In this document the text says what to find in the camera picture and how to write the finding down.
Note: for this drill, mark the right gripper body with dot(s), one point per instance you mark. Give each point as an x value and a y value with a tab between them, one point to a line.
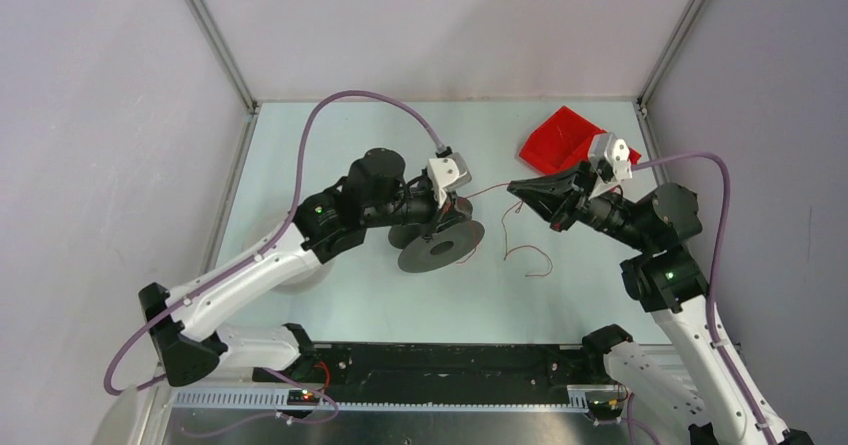
606	212

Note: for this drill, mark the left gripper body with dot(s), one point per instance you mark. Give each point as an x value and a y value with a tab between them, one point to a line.
411	204

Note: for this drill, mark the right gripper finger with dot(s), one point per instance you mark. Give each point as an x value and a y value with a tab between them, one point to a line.
559	212
554	185

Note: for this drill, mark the dark grey spool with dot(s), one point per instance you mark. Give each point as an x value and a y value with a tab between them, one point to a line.
419	254

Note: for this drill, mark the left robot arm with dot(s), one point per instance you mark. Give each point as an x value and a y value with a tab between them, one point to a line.
189	327

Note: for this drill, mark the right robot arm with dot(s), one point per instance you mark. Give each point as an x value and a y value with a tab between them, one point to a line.
722	405

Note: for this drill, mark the white translucent spool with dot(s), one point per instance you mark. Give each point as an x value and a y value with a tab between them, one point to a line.
305	281

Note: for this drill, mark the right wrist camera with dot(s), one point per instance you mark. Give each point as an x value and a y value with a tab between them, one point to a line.
609	159

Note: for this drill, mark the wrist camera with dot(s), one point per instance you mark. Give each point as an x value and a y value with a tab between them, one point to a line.
609	159
447	174

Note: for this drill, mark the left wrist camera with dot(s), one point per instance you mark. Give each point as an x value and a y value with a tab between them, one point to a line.
447	174

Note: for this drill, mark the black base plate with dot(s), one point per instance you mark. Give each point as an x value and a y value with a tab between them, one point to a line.
454	374

